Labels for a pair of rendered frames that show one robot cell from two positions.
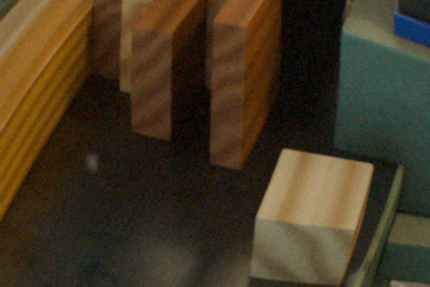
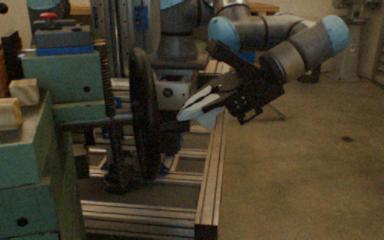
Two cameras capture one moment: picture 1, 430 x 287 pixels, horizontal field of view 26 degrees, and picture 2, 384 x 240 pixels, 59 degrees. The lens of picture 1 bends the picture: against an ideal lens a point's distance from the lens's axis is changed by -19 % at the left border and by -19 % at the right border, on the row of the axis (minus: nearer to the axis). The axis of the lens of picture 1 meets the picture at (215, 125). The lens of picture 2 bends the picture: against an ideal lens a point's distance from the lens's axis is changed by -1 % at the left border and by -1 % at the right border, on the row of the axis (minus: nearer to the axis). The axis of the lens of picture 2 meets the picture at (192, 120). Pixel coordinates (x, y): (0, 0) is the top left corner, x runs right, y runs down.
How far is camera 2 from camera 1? 0.32 m
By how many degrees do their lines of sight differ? 33
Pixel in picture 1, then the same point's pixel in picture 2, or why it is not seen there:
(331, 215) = (27, 83)
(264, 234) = (12, 91)
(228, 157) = (1, 94)
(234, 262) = not seen: hidden behind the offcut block
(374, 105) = (35, 75)
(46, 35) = not seen: outside the picture
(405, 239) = (58, 107)
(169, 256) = not seen: outside the picture
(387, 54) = (35, 60)
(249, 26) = not seen: outside the picture
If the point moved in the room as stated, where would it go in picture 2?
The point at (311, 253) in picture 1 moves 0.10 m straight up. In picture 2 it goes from (26, 94) to (14, 30)
